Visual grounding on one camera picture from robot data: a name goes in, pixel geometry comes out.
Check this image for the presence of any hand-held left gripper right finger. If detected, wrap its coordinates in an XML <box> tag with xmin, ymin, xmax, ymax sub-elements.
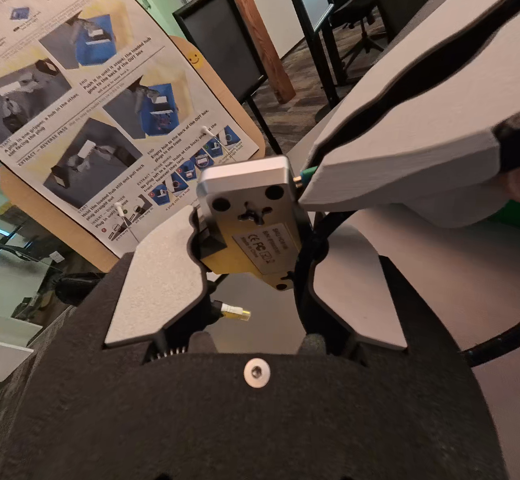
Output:
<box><xmin>297</xmin><ymin>210</ymin><xmax>408</xmax><ymax>350</ymax></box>

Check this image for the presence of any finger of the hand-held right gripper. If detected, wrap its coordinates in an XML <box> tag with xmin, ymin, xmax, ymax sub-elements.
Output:
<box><xmin>297</xmin><ymin>36</ymin><xmax>520</xmax><ymax>229</ymax></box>
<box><xmin>309</xmin><ymin>0</ymin><xmax>520</xmax><ymax>173</ymax></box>

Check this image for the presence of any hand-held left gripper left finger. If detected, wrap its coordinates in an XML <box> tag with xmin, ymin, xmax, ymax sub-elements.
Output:
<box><xmin>104</xmin><ymin>208</ymin><xmax>214</xmax><ymax>347</ymax></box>

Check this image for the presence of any silver port hub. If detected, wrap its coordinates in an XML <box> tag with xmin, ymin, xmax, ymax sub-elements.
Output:
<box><xmin>195</xmin><ymin>155</ymin><xmax>314</xmax><ymax>290</ymax></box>

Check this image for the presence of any instruction sheet on stand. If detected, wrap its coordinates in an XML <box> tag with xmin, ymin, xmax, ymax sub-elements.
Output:
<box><xmin>0</xmin><ymin>36</ymin><xmax>268</xmax><ymax>274</ymax></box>

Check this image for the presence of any printed instruction sheet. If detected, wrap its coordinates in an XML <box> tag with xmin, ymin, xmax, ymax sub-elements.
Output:
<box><xmin>0</xmin><ymin>0</ymin><xmax>260</xmax><ymax>258</ymax></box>

